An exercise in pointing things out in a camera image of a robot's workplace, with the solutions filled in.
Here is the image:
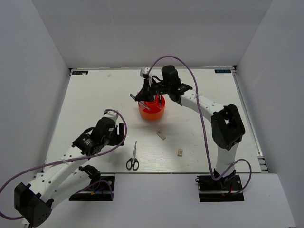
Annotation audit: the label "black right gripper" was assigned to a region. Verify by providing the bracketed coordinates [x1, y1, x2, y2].
[135, 78, 171, 103]

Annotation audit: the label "green gel pen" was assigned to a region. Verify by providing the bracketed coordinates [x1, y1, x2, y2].
[159, 95, 162, 108]

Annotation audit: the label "blue ballpoint pen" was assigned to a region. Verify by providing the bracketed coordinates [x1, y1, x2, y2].
[137, 101, 151, 111]

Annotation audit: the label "black handled scissors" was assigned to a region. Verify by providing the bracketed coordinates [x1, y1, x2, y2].
[126, 141, 139, 171]

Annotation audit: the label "white rectangular eraser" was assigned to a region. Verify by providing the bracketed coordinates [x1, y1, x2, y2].
[157, 131, 166, 141]

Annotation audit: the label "beige barcode eraser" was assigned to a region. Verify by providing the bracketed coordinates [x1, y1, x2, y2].
[177, 149, 183, 157]

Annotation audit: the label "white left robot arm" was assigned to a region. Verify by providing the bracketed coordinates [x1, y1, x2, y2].
[14, 112, 124, 228]

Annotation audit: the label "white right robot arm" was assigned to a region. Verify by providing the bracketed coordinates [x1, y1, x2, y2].
[134, 65, 245, 190]

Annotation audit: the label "orange round desk organizer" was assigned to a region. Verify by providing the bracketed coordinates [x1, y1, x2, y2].
[138, 96, 166, 121]

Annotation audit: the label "left corner table label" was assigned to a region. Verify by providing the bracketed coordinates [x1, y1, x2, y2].
[72, 71, 88, 75]

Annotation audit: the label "corner table label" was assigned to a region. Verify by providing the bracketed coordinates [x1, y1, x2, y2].
[214, 69, 231, 74]
[72, 71, 88, 75]

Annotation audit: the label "right corner table label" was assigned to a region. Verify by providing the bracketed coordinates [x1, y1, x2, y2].
[214, 69, 231, 74]

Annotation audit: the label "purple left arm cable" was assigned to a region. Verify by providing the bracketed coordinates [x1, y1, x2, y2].
[0, 108, 128, 219]

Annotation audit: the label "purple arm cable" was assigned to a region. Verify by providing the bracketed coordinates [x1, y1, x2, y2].
[149, 56, 252, 196]
[0, 108, 128, 219]

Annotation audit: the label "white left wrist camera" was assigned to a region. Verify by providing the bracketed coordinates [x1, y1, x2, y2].
[103, 110, 119, 122]

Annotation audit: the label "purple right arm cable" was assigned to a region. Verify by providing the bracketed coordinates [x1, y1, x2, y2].
[149, 56, 252, 196]

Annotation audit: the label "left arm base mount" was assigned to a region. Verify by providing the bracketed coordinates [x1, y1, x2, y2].
[68, 175, 115, 202]

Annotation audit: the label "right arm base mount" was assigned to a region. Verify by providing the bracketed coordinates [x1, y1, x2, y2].
[195, 175, 244, 202]

